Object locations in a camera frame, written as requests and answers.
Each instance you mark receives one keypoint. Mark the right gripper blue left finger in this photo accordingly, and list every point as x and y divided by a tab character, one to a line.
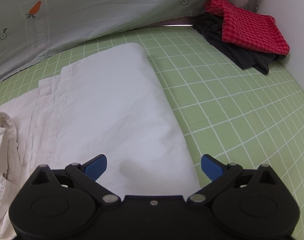
84	178

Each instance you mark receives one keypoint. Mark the black folded garment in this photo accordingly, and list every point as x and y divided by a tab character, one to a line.
211	26

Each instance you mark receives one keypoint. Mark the red waffle cloth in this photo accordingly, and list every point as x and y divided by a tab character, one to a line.
248	29

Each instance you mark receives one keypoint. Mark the white pants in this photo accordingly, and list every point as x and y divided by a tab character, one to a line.
110	102

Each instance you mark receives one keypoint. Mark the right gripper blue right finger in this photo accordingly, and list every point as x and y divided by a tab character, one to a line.
221	176

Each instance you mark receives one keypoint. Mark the green grid mat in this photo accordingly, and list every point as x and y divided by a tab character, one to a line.
234	115

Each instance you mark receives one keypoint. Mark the grey printed sheet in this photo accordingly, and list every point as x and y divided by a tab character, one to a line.
33	30

